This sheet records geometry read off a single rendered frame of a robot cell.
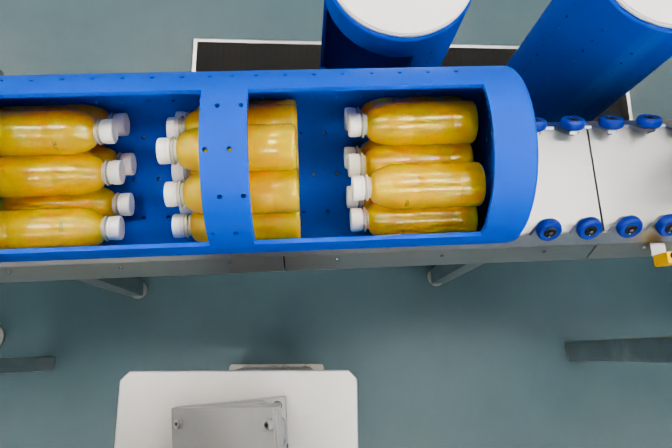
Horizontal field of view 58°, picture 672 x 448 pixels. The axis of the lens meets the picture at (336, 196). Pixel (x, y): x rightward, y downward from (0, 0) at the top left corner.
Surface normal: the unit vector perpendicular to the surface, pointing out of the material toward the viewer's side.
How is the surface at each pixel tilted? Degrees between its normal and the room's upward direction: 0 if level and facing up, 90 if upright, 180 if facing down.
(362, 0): 0
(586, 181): 0
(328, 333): 0
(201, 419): 45
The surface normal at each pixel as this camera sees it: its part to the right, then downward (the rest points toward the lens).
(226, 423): -0.66, -0.13
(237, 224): 0.07, 0.65
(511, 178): 0.07, 0.31
